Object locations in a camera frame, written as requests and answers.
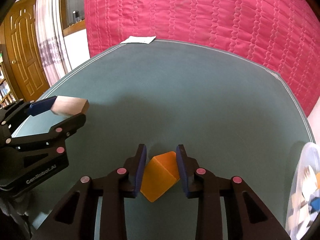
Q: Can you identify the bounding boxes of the white patterned curtain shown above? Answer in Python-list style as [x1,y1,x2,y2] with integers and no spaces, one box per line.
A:
[35,0,72,86]

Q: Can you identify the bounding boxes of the brown wooden door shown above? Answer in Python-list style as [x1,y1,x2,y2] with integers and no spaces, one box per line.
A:
[1,0,49,101]

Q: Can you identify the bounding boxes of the red quilted blanket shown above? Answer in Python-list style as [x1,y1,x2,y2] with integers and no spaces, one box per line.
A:
[84,0,319,114]

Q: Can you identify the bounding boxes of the blue block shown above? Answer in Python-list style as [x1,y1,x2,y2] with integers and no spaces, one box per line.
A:
[310,197,320,213]

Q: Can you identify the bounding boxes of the brown wooden block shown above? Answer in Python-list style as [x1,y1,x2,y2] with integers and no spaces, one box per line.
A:
[50,95,89,116]

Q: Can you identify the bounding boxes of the clear plastic bowl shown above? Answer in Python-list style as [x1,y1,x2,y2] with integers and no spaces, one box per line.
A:
[285,142,319,239]

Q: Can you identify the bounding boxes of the dark bottle on sill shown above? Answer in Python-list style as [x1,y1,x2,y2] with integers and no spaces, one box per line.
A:
[73,10,82,24]

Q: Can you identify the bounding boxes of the white paper sheet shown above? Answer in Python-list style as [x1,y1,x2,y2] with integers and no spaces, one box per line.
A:
[120,36,156,44]

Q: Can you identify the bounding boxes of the wooden window sill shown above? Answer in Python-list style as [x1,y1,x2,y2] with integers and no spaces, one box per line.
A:
[59,0,86,37]

